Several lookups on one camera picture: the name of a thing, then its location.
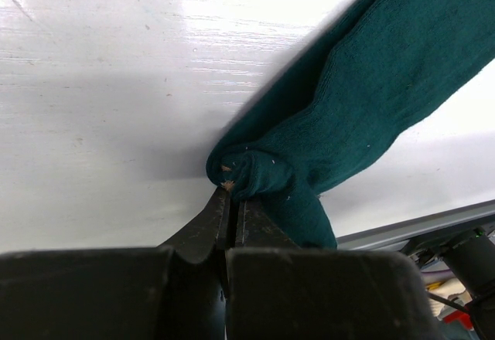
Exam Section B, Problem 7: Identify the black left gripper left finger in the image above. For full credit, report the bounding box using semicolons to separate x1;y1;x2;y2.
1;189;230;339

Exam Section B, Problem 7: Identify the dark green sock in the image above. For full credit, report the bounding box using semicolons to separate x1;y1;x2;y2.
206;0;494;249

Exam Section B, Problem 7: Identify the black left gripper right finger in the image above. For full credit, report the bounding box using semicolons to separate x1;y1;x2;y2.
226;202;441;339

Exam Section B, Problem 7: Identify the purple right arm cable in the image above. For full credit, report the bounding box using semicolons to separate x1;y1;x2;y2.
422;270;453;285

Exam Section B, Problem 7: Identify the aluminium mounting rail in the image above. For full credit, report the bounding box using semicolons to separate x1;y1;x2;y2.
337;200;494;250

